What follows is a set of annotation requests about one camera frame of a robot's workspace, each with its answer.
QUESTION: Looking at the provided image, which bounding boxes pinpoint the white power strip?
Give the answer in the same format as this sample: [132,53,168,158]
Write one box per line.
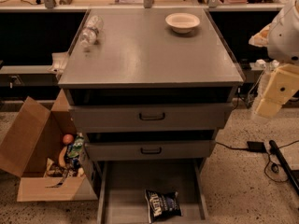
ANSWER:
[254,59,279,69]

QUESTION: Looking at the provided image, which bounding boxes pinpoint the green snack bag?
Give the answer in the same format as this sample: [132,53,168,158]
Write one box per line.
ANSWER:
[66,135,84,159]

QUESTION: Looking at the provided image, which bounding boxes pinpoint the red apple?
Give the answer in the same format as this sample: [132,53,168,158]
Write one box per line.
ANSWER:
[63,134,74,145]

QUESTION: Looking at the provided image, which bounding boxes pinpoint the grey middle drawer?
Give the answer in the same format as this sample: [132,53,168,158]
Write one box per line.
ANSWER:
[85,140,216,161]

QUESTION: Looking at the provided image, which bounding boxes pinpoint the grey open bottom drawer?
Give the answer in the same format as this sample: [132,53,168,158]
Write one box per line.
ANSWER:
[97,159,209,224]

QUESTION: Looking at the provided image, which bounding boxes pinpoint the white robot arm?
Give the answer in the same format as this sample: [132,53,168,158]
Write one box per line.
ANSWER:
[249,0,299,122]

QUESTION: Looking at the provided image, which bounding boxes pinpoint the grey top drawer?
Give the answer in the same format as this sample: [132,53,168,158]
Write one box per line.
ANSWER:
[69,103,233,133]

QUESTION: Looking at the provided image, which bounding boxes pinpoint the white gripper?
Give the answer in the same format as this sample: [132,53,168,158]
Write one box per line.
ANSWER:
[253,64,299,119]

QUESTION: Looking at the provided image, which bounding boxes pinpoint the black power adapter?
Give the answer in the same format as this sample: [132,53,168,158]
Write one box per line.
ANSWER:
[247,141,266,153]

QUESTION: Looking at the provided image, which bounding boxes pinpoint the clear plastic water bottle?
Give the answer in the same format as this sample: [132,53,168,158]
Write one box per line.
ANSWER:
[79,15,104,48]

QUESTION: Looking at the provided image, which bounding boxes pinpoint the black power cable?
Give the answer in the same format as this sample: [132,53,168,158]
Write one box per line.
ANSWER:
[215,141,249,152]

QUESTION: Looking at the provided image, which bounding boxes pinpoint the blue chip bag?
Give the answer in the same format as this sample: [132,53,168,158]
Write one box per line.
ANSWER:
[145,189,182,224]

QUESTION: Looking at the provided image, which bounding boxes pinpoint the black floor bar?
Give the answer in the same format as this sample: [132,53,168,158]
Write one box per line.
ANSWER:
[269,140,299,195]

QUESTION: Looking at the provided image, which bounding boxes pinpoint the white paper bowl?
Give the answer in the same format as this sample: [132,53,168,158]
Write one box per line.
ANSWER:
[165,13,200,34]

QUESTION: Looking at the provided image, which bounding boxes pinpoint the grey drawer cabinet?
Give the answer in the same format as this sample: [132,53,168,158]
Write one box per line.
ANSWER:
[59,7,244,189]

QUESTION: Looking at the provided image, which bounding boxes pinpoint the yellow banana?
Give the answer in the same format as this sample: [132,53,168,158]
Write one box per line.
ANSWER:
[58,146,67,168]

